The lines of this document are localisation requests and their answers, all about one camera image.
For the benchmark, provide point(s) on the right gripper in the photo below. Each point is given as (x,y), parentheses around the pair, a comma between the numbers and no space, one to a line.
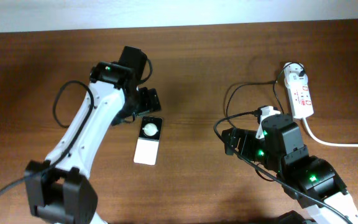
(247,137)

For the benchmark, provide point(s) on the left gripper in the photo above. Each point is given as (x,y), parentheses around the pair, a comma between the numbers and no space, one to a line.
(151,100)

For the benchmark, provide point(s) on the black smartphone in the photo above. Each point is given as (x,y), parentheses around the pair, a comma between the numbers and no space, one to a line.
(146,149)

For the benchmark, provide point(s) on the white power strip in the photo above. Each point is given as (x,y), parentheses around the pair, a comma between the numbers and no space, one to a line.
(300,102)

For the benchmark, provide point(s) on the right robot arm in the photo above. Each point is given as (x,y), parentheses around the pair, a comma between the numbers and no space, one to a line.
(282,155)

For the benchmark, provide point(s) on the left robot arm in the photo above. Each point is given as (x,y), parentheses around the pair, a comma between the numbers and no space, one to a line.
(58,189)

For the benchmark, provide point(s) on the white usb charger plug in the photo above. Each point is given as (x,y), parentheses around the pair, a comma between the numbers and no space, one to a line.
(295,75)

